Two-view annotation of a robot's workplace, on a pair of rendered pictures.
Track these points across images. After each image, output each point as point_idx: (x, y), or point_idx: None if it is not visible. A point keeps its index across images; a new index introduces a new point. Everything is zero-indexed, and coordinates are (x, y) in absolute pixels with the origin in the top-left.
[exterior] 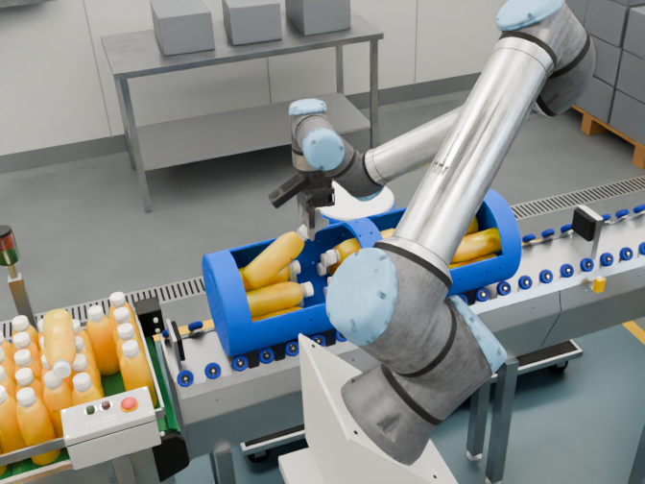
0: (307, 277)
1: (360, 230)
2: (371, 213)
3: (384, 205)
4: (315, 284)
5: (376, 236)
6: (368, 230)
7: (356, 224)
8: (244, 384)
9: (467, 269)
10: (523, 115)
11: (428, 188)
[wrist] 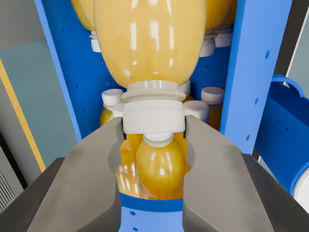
0: (223, 68)
1: (147, 220)
2: (302, 190)
3: (306, 205)
4: (210, 74)
5: (124, 229)
6: (142, 229)
7: (178, 222)
8: None
9: None
10: None
11: None
